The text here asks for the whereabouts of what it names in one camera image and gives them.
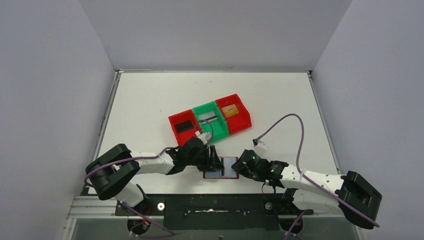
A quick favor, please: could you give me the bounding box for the red leather card holder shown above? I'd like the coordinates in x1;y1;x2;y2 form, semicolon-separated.
202;156;240;180

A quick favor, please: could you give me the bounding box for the red plastic bin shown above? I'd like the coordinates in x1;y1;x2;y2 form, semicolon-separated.
168;109;203;146
215;94;252;135

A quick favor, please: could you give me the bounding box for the green plastic bin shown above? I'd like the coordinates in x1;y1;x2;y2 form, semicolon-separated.
192;101;230;143

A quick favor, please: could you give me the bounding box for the grey card with stripe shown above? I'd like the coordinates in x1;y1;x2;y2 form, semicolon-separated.
199;111;218;122

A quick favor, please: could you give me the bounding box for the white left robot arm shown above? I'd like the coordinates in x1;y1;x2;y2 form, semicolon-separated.
84;136;225;214

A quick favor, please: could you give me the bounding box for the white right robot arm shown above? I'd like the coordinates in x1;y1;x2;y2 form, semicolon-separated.
231;149;382;230

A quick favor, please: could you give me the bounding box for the black card in bin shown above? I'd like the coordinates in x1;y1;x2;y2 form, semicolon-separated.
175;120;194;134

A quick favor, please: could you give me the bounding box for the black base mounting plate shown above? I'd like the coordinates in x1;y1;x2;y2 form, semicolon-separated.
136;193;302;231

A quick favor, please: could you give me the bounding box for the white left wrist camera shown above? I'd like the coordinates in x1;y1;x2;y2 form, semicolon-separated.
195;131;213;145

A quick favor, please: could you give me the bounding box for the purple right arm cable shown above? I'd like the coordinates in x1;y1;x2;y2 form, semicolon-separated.
252;113;381;240

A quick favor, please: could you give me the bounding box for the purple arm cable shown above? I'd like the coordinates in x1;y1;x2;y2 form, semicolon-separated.
252;113;381;240
83;119;215;239

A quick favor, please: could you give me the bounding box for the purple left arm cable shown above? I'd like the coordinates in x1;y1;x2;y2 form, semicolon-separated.
83;119;215;239

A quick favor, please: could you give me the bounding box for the aluminium table edge rail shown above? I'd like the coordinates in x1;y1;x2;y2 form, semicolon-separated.
89;69;124;163

